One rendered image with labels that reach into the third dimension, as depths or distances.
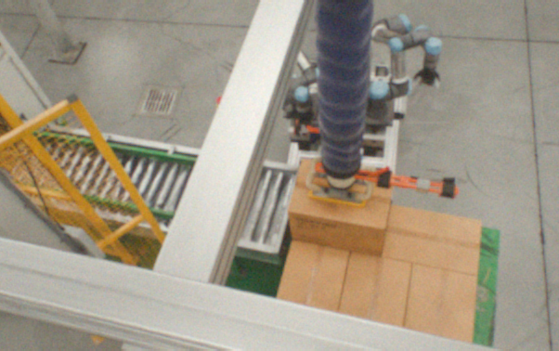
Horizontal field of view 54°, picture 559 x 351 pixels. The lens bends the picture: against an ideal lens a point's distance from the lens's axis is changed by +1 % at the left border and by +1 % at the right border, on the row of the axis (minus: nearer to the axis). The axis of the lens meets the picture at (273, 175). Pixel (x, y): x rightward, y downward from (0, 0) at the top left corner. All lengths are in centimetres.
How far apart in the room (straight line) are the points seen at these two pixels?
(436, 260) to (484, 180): 120
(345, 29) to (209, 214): 136
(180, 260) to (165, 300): 20
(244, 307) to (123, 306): 16
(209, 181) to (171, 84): 446
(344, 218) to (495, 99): 233
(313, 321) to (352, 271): 290
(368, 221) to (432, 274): 60
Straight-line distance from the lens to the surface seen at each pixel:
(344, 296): 354
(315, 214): 332
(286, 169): 392
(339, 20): 217
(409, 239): 372
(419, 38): 294
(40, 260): 84
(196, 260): 93
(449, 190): 315
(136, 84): 557
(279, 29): 122
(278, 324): 70
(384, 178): 315
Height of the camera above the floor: 388
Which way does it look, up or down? 57 degrees down
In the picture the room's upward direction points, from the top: 11 degrees counter-clockwise
